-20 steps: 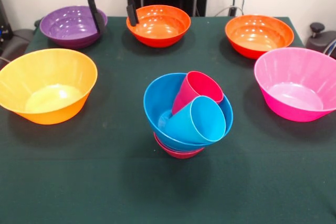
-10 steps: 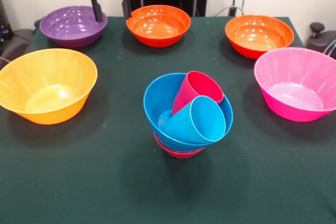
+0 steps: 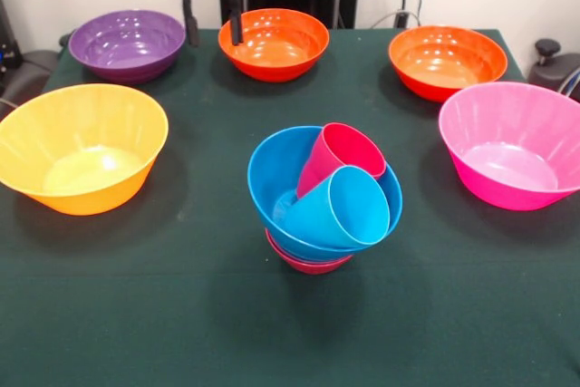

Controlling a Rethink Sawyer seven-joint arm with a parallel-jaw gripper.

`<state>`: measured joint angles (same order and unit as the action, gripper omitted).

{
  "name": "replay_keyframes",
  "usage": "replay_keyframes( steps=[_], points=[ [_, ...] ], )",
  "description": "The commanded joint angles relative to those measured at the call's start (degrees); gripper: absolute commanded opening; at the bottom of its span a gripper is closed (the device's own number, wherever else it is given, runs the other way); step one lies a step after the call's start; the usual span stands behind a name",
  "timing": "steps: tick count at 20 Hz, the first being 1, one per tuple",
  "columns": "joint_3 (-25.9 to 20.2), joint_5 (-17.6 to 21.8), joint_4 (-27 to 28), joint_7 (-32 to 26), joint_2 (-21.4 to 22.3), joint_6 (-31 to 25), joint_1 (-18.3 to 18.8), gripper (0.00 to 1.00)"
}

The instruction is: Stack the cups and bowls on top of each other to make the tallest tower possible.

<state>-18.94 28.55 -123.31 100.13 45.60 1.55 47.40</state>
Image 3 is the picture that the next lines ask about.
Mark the orange plastic bowl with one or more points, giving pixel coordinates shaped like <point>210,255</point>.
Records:
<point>453,56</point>
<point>272,63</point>

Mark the opaque blue plastic bowl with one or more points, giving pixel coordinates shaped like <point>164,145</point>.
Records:
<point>265,178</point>

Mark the red plastic cup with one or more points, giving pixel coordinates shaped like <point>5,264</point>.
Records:
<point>349,147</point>

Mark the blue plastic cup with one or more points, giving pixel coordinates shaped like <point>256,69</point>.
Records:
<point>358,206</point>

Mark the small red plastic bowl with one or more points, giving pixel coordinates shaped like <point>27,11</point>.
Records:
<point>312,268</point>

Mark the large pink plastic bowl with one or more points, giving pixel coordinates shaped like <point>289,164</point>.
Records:
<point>507,133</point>

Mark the purple plastic bowl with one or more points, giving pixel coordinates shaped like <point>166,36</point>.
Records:
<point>149,67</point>

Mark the large yellow-orange plastic bowl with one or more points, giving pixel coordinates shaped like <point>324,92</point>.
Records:
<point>81,133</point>

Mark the black power adapter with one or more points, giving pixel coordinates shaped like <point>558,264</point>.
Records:
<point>401,19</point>

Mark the black equipment box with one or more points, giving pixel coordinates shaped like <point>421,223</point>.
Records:
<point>6,51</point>

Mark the black round equipment with knob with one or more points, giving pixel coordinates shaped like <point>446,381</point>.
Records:
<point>550,74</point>

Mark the dark green tablecloth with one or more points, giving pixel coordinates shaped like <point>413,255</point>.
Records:
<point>453,314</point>

